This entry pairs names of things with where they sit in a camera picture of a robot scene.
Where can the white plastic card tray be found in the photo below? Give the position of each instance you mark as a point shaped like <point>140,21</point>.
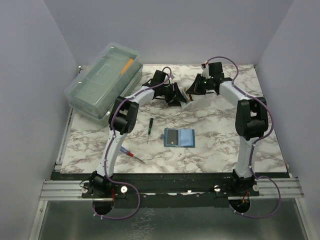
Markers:
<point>187,106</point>

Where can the aluminium frame rail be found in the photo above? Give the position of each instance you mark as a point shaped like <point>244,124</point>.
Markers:
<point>158,185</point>

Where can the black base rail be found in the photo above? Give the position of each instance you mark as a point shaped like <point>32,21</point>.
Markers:
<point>206,200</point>

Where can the blue red screwdriver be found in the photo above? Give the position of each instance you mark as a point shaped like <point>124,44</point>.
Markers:
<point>130,154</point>

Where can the orange pen in box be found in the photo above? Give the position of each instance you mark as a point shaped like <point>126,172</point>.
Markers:
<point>130,61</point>

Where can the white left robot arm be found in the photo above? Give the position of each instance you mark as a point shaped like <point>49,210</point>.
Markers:
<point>123,119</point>

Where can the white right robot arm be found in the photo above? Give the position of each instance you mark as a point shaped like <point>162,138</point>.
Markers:
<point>251,120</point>

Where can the blue leather card holder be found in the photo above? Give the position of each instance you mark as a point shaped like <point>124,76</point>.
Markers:
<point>186,138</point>

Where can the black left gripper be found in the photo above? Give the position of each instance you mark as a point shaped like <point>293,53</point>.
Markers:
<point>178,96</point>

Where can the green black screwdriver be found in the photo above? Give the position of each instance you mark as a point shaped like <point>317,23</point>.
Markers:
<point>150,128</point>

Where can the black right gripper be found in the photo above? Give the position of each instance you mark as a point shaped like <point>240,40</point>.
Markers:
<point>194,89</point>

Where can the clear plastic storage box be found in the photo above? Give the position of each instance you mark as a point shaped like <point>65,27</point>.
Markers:
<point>96,87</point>

